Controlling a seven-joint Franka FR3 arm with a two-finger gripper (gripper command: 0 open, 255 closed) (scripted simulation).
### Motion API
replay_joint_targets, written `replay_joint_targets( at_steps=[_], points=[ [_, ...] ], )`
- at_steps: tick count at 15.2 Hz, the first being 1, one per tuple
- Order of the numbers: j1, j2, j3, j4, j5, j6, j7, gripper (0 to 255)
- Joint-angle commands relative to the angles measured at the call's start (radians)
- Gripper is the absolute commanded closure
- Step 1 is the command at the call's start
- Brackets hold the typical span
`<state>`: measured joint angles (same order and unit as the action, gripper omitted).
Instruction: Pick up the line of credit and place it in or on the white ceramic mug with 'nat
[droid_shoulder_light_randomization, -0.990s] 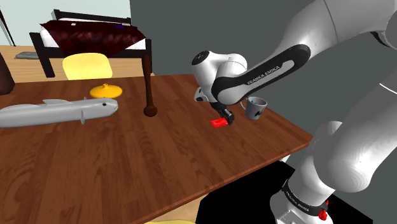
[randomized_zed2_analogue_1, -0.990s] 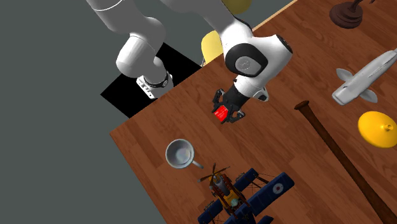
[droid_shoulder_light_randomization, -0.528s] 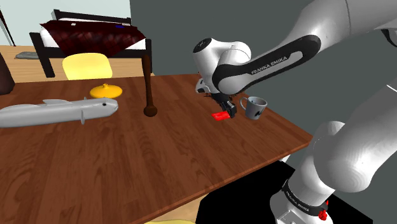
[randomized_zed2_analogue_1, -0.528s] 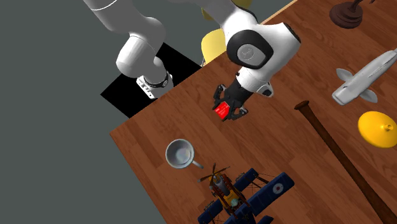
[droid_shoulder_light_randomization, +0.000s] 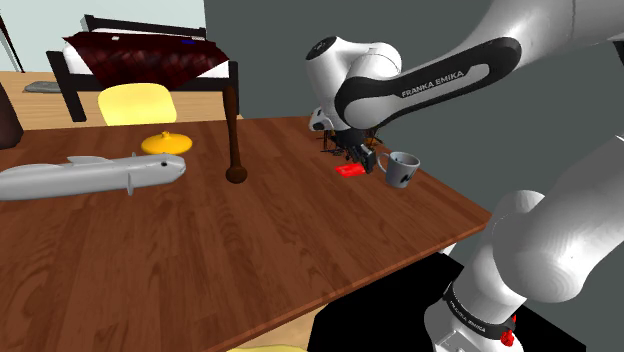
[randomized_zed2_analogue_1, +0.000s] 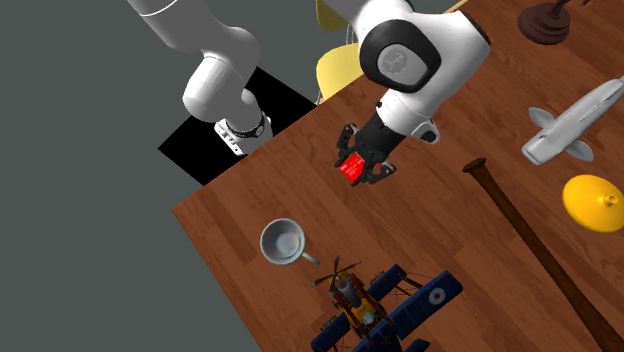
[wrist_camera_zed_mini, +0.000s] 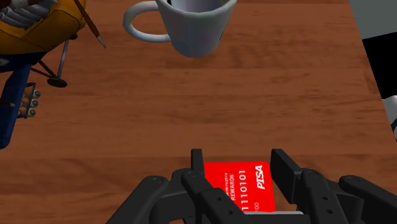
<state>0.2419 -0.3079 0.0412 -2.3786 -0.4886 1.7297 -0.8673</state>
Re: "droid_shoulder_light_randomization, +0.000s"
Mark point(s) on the grey floor mat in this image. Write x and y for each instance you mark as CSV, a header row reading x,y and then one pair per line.
x,y
43,87

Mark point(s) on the black bed with red blanket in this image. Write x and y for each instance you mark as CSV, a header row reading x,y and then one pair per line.
x,y
146,58

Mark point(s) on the dark brown rounded object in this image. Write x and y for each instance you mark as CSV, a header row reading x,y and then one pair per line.
x,y
8,122

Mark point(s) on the brown wooden table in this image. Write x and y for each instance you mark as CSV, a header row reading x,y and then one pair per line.
x,y
234,253

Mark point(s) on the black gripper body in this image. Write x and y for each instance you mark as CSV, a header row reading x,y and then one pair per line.
x,y
352,144

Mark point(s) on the brown wooden baseball bat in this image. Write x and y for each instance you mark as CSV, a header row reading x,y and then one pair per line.
x,y
233,131

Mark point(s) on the grey toy shark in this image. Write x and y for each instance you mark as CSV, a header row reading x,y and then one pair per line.
x,y
88,176

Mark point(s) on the yellow round lid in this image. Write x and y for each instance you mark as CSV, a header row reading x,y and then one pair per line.
x,y
166,143

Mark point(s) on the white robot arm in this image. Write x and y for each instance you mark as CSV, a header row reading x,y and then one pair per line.
x,y
536,244

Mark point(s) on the red card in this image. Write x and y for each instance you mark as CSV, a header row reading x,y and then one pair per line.
x,y
349,170

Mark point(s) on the black robot stand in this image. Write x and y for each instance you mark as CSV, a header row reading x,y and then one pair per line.
x,y
380,312

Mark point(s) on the grey mug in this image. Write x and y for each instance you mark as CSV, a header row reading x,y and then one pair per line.
x,y
402,173

